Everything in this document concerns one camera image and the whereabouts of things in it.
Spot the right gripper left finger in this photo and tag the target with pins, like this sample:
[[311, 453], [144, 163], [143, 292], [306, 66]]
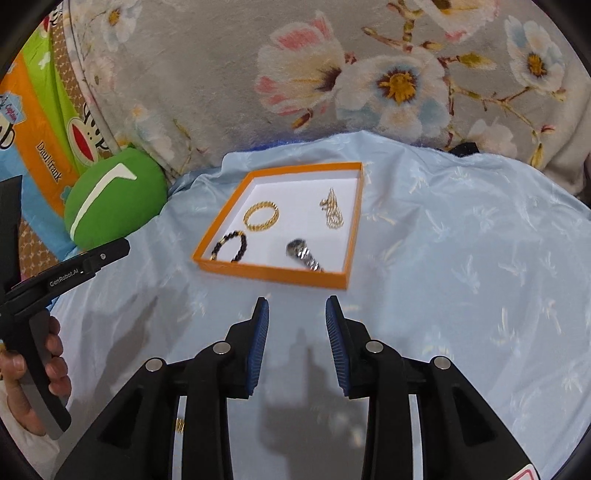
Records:
[[175, 412]]

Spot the cartoon monkey pillow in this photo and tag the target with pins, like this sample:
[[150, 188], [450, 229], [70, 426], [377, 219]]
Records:
[[49, 138]]

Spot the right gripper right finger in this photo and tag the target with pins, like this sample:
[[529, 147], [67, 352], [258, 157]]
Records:
[[425, 419]]

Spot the green plush pillow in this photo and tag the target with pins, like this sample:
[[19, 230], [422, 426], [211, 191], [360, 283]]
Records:
[[114, 198]]

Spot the person's left hand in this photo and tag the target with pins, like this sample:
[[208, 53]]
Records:
[[27, 337]]

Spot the light blue palm cloth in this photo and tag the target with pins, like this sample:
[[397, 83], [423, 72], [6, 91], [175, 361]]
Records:
[[483, 259]]

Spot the orange shallow box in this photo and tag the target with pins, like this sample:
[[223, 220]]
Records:
[[320, 203]]

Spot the grey floral blanket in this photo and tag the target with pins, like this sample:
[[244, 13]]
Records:
[[190, 81]]

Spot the gold chain bangle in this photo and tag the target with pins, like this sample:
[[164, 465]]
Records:
[[261, 216]]

